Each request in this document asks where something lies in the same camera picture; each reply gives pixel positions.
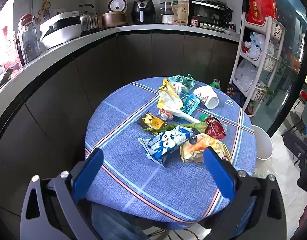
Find person's right leg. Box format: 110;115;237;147
234;195;257;240

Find white waste bin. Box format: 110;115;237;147
251;124;273;160

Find yellow orange chip packet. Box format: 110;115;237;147
180;133;231;164

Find black yellow snack packet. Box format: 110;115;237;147
135;112;168;130

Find white plastic wrapper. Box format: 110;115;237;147
172;111;201;124

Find black toaster oven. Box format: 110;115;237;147
189;0;233;28

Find flat green box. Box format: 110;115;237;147
199;22;230;33

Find red box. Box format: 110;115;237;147
1;26;19;68

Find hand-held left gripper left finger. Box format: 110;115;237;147
20;147;105;240

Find person's leg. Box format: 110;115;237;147
91;202;149;240
234;195;257;240

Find yellow white wrapper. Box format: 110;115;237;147
157;78;184;113

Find white paper cup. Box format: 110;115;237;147
193;85;219;110

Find black air fryer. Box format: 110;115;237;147
131;0;155;25

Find person's left leg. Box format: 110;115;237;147
91;202;149;240

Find navy bag with orange print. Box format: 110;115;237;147
225;83;246;108

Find gold rice cooker white lid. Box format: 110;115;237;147
101;0;127;28

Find long green wrapper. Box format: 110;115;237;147
141;122;206;133

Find red gift bag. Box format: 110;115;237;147
246;0;278;23

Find dark red snack packet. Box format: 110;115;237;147
205;117;227;140

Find white multi cooker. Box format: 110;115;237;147
40;11;82;50

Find steel kettle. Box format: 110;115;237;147
78;4;99;32

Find white orange crumpled wrapper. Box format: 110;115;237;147
157;107;174;121

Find white storage rack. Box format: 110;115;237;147
230;11;285;117

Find white stacked steamer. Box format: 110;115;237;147
161;0;180;25

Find clear white plastic bags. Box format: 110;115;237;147
235;59;263;92

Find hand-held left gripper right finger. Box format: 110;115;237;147
203;146;288;240

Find glass jar with red lid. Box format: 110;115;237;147
18;14;41;64

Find dark kitchen cabinet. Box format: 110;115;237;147
0;25;241;215

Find teal blue foil wrapper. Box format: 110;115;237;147
180;93;201;115

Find white blue plastic bags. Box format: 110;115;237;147
244;31;279;59

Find glass sliding door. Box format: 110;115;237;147
259;0;307;133

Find blue white cartoon packet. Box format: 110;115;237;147
138;125;201;167

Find brown paper food bag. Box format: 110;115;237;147
171;0;189;25

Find round table with blue cloth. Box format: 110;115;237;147
85;76;258;230

